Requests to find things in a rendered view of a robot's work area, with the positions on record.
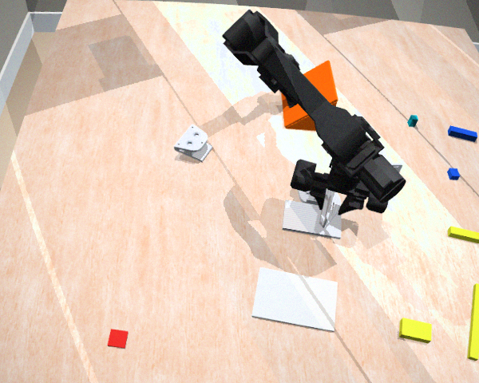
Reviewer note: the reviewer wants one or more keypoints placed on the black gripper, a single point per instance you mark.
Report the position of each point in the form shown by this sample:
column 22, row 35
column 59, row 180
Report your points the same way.
column 306, row 179

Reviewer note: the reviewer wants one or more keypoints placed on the small blue cube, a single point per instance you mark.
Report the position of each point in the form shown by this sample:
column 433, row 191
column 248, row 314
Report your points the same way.
column 453, row 174

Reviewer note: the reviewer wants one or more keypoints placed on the yellow rectangular bar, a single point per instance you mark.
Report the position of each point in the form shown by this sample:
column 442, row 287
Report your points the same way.
column 466, row 235

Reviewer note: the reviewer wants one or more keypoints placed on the white flat rectangular plate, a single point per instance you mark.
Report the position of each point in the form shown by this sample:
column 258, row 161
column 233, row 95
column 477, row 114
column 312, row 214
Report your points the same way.
column 295, row 299

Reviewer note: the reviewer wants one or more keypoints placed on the yellow rectangular block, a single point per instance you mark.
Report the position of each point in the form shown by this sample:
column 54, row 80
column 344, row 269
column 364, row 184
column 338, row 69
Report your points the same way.
column 415, row 330

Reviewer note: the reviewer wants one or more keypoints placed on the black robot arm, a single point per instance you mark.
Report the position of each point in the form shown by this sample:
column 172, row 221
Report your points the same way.
column 254, row 41

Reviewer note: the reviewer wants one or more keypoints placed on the blue rectangular block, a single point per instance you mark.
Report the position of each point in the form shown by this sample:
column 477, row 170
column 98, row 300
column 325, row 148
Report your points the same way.
column 462, row 133

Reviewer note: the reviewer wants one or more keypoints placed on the small teal block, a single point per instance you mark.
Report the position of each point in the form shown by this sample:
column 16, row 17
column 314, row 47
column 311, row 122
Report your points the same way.
column 412, row 120

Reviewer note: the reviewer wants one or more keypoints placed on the yellow long bar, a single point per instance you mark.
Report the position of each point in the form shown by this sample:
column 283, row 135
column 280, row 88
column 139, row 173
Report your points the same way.
column 473, row 350

